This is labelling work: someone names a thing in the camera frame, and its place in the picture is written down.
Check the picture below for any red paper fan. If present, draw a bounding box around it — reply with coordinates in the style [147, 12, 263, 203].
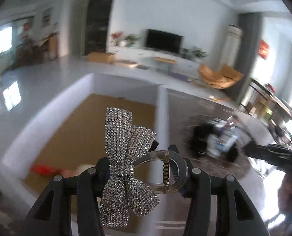
[30, 164, 62, 176]

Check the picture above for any blue white nail cream box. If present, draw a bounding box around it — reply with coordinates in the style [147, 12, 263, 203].
[206, 119, 239, 158]

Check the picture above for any black velvet scrunchie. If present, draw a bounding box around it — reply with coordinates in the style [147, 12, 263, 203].
[189, 123, 239, 162]

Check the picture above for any rhinestone bow hair clip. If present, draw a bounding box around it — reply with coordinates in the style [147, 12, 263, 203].
[100, 107, 189, 228]

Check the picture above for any white sorting bin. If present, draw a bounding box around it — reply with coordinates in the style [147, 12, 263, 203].
[0, 72, 170, 236]

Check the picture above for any person's right hand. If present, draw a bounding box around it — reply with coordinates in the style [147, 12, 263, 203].
[277, 173, 292, 214]

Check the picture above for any dark wooden chair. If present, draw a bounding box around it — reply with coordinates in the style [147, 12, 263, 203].
[240, 78, 292, 126]

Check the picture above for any orange lounge chair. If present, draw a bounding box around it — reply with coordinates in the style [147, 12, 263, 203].
[198, 63, 243, 89]

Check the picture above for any white standing air conditioner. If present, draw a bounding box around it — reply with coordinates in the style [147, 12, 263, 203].
[220, 25, 243, 67]

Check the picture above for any green potted plant right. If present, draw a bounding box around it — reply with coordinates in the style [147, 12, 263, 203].
[190, 47, 207, 60]

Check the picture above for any green potted plant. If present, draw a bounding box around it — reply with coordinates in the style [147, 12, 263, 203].
[190, 47, 207, 60]
[125, 34, 141, 47]

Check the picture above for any grey curtain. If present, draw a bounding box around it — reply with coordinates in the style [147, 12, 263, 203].
[224, 12, 264, 105]

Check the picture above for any white tv cabinet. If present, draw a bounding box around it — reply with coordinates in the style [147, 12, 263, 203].
[106, 46, 199, 77]

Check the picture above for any wooden bench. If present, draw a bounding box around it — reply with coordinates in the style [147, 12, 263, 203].
[154, 56, 177, 73]

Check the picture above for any flat screen television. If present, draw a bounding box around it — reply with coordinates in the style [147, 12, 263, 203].
[145, 29, 183, 54]

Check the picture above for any cardboard box on floor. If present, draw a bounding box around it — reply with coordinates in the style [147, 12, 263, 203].
[88, 52, 115, 64]

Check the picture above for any red flower vase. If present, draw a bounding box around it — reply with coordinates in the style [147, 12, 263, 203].
[110, 31, 123, 46]

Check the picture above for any green potted plant left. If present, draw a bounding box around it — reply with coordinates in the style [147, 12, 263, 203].
[125, 34, 141, 47]

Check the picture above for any dark display cabinet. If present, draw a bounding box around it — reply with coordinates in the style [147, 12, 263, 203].
[84, 0, 113, 55]

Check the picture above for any red wall hanging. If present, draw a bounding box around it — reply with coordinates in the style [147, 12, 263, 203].
[258, 40, 269, 60]

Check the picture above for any framed wall painting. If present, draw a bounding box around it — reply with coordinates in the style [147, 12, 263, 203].
[42, 7, 52, 27]

